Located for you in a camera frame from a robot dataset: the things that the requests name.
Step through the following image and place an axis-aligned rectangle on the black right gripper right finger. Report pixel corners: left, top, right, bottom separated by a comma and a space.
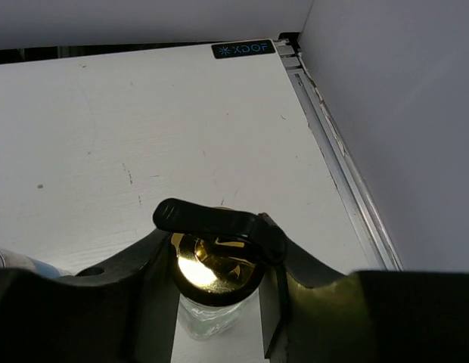
259, 243, 469, 362

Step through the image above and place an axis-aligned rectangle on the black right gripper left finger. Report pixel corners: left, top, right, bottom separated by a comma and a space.
0, 230, 179, 362

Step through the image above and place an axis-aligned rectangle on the clear glass bottle gold spout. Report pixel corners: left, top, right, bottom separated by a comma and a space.
153, 197, 288, 341

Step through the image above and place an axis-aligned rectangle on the white shaker blue label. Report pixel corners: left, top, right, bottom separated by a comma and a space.
0, 248, 71, 278

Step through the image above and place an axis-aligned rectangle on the right blue logo sticker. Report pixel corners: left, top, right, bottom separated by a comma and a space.
211, 39, 276, 59

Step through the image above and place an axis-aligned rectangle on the aluminium table frame rail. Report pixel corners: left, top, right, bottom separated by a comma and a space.
275, 33, 402, 271

